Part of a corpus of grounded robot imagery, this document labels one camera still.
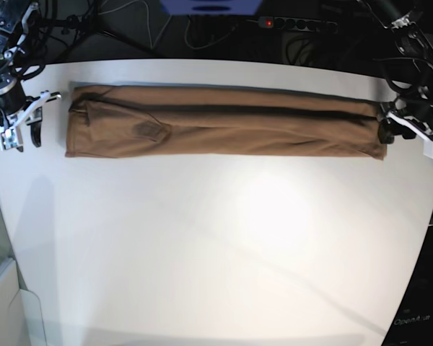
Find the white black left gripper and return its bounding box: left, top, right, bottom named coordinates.
left=377, top=89, right=433, bottom=144

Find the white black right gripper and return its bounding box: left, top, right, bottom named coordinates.
left=0, top=74, right=61, bottom=152

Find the brown T-shirt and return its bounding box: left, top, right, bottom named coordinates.
left=66, top=85, right=387, bottom=160

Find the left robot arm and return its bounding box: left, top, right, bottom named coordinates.
left=359, top=1, right=433, bottom=145

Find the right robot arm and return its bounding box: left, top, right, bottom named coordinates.
left=0, top=1, right=61, bottom=152

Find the black power strip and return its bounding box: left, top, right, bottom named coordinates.
left=255, top=17, right=339, bottom=34

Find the black tripod stand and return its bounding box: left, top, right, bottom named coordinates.
left=35, top=1, right=164, bottom=63

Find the white foam board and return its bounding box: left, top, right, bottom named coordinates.
left=0, top=258, right=47, bottom=346

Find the black OpenArm box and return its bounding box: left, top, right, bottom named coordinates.
left=383, top=226, right=433, bottom=346

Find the blue plastic object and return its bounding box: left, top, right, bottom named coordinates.
left=160, top=0, right=263, bottom=15

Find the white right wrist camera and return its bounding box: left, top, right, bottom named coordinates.
left=0, top=128, right=22, bottom=151

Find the white cable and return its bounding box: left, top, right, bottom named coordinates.
left=104, top=0, right=174, bottom=50

